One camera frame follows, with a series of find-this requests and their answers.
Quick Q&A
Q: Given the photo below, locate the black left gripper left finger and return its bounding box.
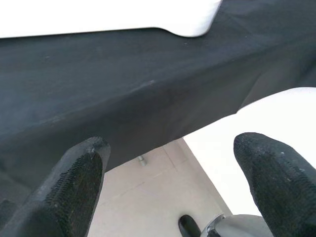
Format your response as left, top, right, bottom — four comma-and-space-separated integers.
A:
0, 136, 111, 237

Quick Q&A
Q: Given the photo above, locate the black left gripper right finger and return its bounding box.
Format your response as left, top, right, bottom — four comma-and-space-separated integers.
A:
233, 132, 316, 237

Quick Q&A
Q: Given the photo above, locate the white plastic children table top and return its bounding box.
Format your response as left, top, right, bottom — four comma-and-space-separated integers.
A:
0, 0, 222, 39

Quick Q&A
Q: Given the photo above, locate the grey black robot right foot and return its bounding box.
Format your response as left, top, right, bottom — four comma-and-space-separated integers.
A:
178, 213, 263, 237

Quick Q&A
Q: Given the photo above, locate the black tablecloth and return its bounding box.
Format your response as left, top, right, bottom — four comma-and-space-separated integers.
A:
0, 0, 316, 205

